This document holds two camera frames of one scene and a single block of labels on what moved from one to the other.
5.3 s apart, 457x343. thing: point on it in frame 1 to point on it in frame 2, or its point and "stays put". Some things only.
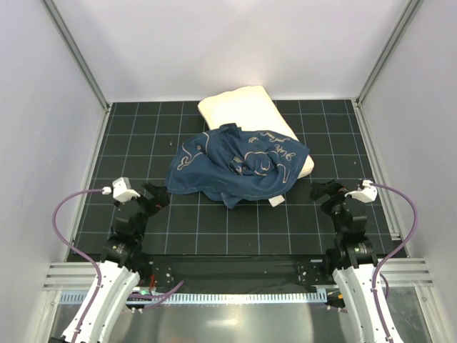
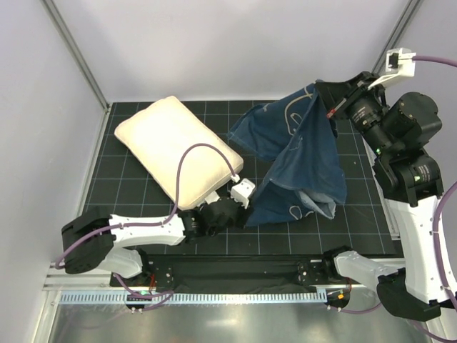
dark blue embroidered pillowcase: (235, 165) to (305, 176)
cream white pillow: (253, 108) to (156, 138)
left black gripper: (151, 199) to (235, 211)
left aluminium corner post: (73, 47) stays put
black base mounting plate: (166, 271) stays put
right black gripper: (330, 197) to (343, 103)
